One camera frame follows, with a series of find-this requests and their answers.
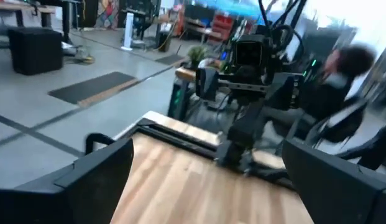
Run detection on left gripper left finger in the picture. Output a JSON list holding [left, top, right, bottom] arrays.
[[0, 138, 135, 224]]

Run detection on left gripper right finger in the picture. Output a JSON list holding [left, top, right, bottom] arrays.
[[281, 138, 386, 224]]

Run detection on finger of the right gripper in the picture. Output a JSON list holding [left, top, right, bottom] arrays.
[[266, 73, 306, 111], [195, 67, 221, 101]]

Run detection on wooden table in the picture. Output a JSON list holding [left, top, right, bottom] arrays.
[[175, 67, 198, 83]]

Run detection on small potted plant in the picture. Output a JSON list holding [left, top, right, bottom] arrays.
[[186, 45, 208, 70]]

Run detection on red storage bins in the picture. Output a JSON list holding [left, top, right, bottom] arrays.
[[208, 14, 234, 41]]

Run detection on black office chair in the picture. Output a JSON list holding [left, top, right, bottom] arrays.
[[304, 98, 369, 149]]

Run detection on person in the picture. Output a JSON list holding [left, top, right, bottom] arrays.
[[301, 44, 377, 144]]

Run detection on white tower appliance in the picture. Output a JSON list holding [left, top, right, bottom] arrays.
[[120, 11, 135, 52]]

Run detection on black mat with striped edge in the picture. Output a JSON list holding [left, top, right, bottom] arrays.
[[47, 70, 140, 109]]

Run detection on colourful patterned cloth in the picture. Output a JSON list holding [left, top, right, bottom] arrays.
[[95, 0, 119, 29]]

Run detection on black cube box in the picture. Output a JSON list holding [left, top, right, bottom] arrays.
[[7, 27, 64, 77]]

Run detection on wooden desk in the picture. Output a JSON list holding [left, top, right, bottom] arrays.
[[0, 1, 57, 29]]

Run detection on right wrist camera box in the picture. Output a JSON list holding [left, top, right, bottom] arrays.
[[234, 34, 265, 68]]

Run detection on black aluminium rig frame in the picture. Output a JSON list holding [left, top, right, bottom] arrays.
[[83, 110, 386, 190]]

